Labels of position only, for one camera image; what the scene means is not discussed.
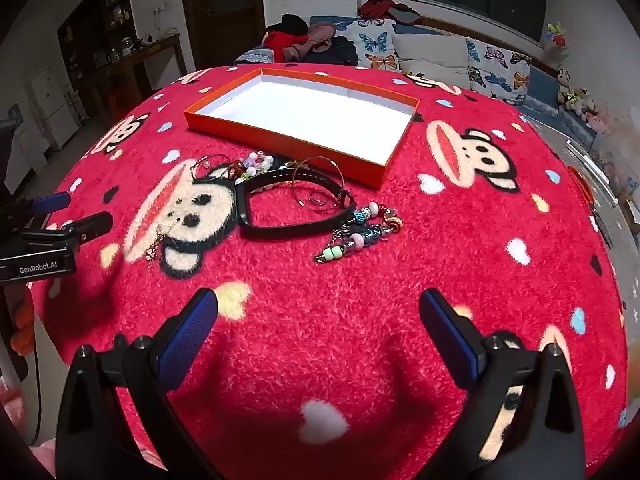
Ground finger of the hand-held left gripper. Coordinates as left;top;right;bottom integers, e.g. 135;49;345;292
4;191;72;231
22;211;115;247

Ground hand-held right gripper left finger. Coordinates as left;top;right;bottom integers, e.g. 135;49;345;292
55;287;222;480

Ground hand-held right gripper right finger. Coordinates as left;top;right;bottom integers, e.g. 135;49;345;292
419;288;587;480

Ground silver hoop earring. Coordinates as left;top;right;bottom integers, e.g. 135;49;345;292
195;153;235;182
292;156;347;207

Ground black smartwatch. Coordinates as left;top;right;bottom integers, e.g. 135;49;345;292
234;166;357;242

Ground pastel bead bracelet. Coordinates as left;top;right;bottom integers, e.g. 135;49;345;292
235;150;297;187

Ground orange shallow cardboard box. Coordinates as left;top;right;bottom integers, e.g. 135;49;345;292
183;67;421;190

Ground person's left hand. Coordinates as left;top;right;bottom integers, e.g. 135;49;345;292
11;300;37;357

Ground gold dangle earring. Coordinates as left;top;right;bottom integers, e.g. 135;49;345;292
145;225;172;267

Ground white drawer cabinet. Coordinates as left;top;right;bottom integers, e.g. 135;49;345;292
27;65;81;152

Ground red cartoon monkey blanket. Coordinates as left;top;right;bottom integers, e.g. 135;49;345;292
30;62;630;480

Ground wooden side desk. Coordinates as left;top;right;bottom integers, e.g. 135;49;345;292
92;33;187;111

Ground dark shelf cabinet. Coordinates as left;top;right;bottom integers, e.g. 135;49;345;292
56;0;136;106

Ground dark wooden door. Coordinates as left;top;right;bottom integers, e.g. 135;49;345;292
178;0;267;69

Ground blue sofa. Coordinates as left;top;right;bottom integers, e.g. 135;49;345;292
235;14;601;153

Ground row of plush toys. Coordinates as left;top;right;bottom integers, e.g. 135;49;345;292
556;67;612;135

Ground butterfly print pillow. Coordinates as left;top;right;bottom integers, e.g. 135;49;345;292
466;37;532;107
345;18;402;72

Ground pile of clothes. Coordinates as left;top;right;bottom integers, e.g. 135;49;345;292
264;13;337;63

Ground grey plain pillow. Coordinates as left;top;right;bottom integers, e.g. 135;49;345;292
391;33;473;91

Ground black backpack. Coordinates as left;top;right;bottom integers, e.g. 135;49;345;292
320;35;359;67

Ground artificial flowers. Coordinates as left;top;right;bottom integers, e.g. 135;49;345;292
545;21;572;52

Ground red cloth on windowsill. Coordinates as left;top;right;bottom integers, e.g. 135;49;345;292
359;0;422;26

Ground colourful charm bracelet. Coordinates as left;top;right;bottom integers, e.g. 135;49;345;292
314;202;404;264

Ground black cable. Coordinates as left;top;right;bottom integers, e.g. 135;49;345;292
29;352;45;443

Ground white slatted rail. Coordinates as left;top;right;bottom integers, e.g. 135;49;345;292
564;139;622;207

